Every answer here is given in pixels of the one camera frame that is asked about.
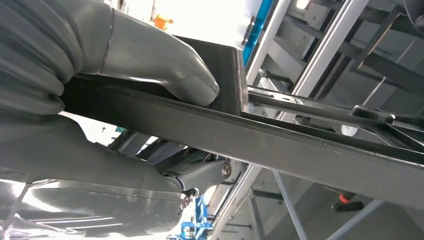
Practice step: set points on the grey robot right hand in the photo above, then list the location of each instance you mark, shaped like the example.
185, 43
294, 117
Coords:
82, 172

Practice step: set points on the blue metal beam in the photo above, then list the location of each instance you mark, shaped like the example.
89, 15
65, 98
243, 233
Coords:
260, 26

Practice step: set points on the silver metal frame beam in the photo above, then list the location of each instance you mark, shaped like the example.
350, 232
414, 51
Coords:
328, 43

